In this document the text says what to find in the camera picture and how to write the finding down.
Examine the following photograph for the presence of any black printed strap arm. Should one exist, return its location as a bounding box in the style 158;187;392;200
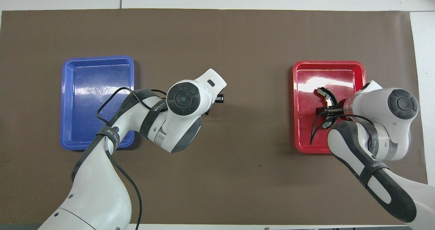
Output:
360;160;390;188
139;99;169;139

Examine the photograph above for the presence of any black printed strap left arm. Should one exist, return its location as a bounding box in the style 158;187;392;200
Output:
139;99;169;139

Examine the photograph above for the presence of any curved brake shoe white web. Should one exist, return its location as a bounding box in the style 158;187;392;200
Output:
313;87;340;130

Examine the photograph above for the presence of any blue plastic tray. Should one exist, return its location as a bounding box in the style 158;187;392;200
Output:
60;55;135;151

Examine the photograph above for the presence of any red plastic tray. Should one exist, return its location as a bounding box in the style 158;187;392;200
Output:
293;60;367;154

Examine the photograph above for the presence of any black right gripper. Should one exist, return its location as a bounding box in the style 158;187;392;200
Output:
316;101;348;122

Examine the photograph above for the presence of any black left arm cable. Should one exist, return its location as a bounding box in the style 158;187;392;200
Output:
96;87;169;230

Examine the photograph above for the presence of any black printed strap right arm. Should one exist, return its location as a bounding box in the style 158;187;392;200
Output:
360;160;390;188

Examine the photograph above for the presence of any brown table mat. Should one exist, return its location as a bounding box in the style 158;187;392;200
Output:
0;8;433;225

